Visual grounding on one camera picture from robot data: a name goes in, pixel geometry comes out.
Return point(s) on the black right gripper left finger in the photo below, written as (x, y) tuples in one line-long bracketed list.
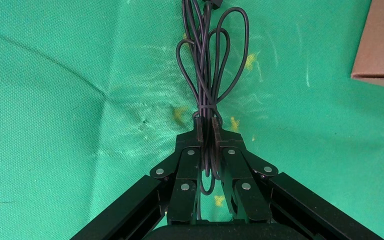
[(185, 172)]

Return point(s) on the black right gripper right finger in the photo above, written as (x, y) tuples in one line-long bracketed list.
[(241, 172)]

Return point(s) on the green table cloth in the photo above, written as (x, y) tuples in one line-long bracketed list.
[(62, 99)]

